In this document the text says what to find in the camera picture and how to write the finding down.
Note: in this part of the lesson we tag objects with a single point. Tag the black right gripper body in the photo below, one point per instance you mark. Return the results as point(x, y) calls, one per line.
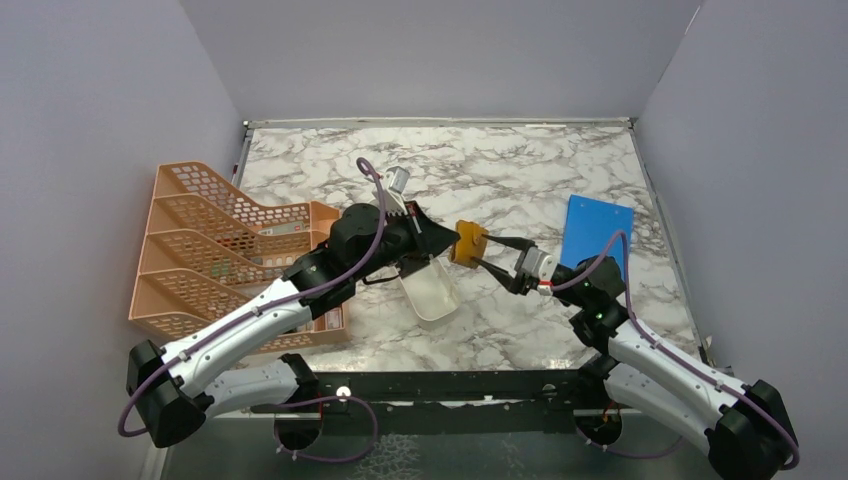
point(525, 281)

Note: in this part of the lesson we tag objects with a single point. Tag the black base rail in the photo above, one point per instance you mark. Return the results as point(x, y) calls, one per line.
point(443, 402)

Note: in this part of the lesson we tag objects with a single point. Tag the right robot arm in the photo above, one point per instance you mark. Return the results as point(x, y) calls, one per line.
point(742, 428)

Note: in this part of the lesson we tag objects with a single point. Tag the peach plastic file rack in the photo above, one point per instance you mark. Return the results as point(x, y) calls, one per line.
point(208, 248)

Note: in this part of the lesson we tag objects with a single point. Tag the yellow leather card holder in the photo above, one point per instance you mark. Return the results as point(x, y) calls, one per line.
point(471, 245)

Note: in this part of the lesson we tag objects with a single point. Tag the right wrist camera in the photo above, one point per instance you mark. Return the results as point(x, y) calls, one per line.
point(536, 264)

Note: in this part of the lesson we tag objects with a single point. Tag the white plastic card tray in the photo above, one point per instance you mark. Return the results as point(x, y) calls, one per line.
point(431, 292)

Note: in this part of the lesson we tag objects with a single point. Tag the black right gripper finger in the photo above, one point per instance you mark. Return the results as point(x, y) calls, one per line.
point(509, 282)
point(515, 243)

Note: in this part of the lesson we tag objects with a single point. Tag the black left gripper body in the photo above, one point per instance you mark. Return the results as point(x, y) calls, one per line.
point(401, 239)

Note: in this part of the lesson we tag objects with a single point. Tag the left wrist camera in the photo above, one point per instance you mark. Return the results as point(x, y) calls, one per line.
point(396, 179)

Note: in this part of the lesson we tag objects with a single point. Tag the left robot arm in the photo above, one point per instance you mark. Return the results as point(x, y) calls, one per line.
point(176, 387)

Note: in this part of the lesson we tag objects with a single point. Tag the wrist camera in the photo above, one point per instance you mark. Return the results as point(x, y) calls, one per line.
point(396, 179)
point(536, 264)

